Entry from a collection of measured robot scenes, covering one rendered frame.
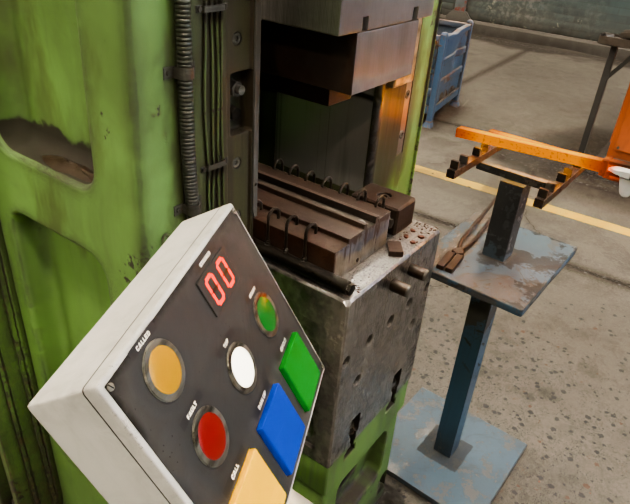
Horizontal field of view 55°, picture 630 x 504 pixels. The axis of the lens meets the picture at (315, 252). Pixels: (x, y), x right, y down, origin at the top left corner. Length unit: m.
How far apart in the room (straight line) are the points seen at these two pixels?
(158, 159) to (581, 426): 1.86
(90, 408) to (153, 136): 0.45
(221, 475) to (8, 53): 0.81
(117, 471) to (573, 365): 2.24
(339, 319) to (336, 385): 0.16
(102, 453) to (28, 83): 0.74
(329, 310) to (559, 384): 1.53
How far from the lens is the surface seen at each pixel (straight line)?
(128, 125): 0.86
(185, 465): 0.57
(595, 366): 2.68
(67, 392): 0.53
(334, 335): 1.14
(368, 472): 1.80
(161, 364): 0.56
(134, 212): 0.91
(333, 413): 1.26
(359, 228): 1.16
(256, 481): 0.65
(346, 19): 0.92
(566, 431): 2.34
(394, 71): 1.08
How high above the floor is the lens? 1.54
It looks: 31 degrees down
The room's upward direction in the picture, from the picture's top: 5 degrees clockwise
